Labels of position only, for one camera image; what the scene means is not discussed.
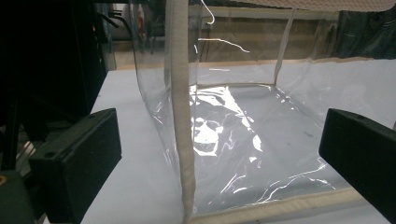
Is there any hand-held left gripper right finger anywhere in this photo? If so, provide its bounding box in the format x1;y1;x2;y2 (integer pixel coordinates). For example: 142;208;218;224
318;107;396;224

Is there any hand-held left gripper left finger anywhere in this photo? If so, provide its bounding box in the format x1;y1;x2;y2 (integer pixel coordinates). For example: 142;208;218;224
28;107;122;224

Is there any clear plastic bag beige trim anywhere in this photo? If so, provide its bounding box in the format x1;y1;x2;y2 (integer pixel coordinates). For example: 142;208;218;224
130;0;396;224

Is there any dark metal stand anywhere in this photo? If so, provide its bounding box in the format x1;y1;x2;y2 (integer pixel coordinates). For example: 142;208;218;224
0;0;108;172

